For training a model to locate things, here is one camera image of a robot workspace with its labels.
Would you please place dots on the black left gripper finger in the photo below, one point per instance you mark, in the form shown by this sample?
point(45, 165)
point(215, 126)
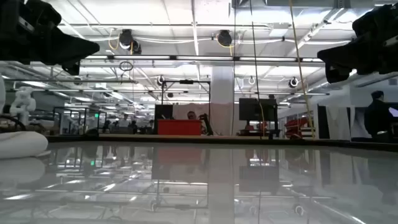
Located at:
point(62, 46)
point(70, 68)

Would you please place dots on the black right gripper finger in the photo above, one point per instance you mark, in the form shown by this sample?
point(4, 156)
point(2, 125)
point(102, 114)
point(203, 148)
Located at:
point(357, 56)
point(337, 74)

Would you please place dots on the white red-checked towel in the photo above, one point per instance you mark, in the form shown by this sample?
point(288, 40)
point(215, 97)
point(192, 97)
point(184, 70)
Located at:
point(18, 144)

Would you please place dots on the black background robot arm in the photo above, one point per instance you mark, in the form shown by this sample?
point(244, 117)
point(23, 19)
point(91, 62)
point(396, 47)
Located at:
point(206, 123)

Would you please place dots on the white curtain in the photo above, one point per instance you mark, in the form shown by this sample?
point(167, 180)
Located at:
point(337, 121)

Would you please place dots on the person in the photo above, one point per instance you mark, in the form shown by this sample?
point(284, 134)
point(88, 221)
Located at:
point(191, 115)
point(124, 121)
point(376, 115)

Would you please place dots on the red cart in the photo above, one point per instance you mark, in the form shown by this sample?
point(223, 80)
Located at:
point(295, 124)

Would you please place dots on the small black monitor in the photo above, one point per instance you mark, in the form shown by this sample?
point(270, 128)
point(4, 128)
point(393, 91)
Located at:
point(163, 112)

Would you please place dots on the white building pillar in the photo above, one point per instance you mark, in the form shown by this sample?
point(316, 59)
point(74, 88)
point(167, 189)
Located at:
point(222, 87)

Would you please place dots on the red plastic bin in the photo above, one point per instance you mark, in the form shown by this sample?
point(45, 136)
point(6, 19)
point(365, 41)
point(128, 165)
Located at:
point(178, 127)

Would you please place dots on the long overhead light bar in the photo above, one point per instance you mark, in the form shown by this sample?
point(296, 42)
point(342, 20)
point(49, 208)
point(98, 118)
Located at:
point(202, 58)

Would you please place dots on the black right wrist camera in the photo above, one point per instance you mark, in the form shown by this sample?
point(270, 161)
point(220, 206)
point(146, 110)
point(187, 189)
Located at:
point(376, 21)

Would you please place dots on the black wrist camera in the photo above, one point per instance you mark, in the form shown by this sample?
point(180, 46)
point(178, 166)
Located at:
point(376, 21)
point(31, 12)

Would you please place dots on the black cage frame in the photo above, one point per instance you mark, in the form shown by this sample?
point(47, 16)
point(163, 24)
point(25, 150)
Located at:
point(79, 107)

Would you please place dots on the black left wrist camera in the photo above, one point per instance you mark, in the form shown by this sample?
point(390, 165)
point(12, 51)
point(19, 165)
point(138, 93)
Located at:
point(31, 12)

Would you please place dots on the black metal rack frame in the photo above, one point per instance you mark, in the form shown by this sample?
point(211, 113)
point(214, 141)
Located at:
point(186, 81)

